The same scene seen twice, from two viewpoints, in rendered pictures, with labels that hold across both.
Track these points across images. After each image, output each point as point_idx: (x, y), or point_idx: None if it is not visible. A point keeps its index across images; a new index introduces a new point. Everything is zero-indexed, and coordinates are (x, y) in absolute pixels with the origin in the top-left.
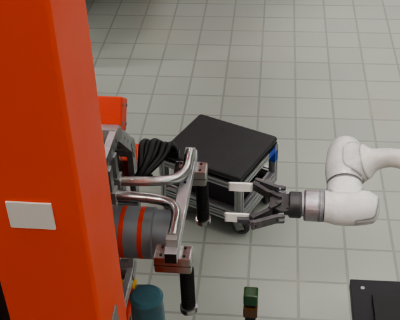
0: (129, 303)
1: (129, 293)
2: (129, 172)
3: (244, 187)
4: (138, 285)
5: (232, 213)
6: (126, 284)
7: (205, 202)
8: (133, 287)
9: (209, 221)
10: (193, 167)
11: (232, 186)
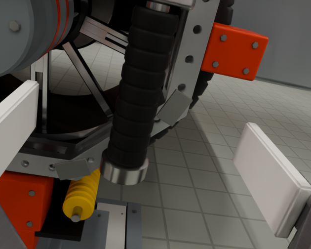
0: (7, 177)
1: (25, 171)
2: (183, 25)
3: (266, 180)
4: (76, 210)
5: (15, 92)
6: (29, 151)
7: (124, 84)
8: (68, 200)
9: (114, 172)
10: None
11: (246, 145)
